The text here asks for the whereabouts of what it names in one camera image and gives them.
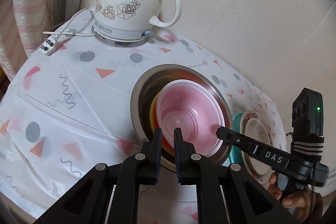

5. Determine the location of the white rose flower plate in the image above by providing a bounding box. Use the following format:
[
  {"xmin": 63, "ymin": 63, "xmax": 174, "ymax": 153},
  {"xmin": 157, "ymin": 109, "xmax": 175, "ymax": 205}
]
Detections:
[{"xmin": 245, "ymin": 118, "xmax": 274, "ymax": 180}]

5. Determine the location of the teal plastic plate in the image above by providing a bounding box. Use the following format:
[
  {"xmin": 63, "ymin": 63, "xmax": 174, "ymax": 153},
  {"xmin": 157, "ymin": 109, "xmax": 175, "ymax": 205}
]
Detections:
[{"xmin": 230, "ymin": 112, "xmax": 245, "ymax": 166}]

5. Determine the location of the white dragon pattern plate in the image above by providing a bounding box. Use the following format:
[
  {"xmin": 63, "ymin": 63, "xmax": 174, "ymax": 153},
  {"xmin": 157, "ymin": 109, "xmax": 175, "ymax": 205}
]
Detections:
[{"xmin": 239, "ymin": 110, "xmax": 273, "ymax": 188}]

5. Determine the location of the red plastic bowl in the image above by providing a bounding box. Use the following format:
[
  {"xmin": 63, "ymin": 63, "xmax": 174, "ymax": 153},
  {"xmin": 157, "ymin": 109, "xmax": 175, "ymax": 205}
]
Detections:
[{"xmin": 155, "ymin": 80, "xmax": 225, "ymax": 157}]

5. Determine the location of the yellow plastic bowl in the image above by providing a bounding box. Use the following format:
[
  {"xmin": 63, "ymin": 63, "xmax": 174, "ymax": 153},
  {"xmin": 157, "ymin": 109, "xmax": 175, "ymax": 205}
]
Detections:
[{"xmin": 149, "ymin": 93, "xmax": 175, "ymax": 156}]

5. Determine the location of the stainless steel bowl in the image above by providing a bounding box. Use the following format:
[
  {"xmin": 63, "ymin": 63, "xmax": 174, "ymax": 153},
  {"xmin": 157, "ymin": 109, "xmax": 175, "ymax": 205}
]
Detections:
[{"xmin": 130, "ymin": 63, "xmax": 234, "ymax": 175}]

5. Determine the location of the right hand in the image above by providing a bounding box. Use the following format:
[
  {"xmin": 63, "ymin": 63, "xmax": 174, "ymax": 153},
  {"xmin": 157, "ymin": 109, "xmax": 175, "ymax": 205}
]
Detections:
[{"xmin": 268, "ymin": 172, "xmax": 324, "ymax": 223}]

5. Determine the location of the patterned white tablecloth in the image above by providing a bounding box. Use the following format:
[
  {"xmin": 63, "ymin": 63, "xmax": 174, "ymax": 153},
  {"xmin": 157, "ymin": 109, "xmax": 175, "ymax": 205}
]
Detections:
[{"xmin": 1, "ymin": 9, "xmax": 288, "ymax": 219}]

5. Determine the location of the white ceramic electric kettle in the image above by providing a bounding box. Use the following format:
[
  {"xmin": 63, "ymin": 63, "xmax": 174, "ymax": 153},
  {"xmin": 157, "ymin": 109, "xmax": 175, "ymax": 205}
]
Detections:
[{"xmin": 93, "ymin": 0, "xmax": 182, "ymax": 43}]

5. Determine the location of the pink striped starfish curtain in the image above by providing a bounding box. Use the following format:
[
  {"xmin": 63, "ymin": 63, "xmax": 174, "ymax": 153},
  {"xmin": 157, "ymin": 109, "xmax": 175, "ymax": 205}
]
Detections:
[{"xmin": 1, "ymin": 0, "xmax": 55, "ymax": 80}]

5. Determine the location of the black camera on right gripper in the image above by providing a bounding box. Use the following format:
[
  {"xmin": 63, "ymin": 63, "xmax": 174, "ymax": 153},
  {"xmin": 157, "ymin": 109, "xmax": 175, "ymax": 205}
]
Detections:
[{"xmin": 290, "ymin": 88, "xmax": 324, "ymax": 162}]

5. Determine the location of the white power plug cable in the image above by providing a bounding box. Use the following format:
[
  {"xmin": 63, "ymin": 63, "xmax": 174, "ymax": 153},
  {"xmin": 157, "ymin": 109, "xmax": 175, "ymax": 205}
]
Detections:
[{"xmin": 40, "ymin": 7, "xmax": 96, "ymax": 56}]

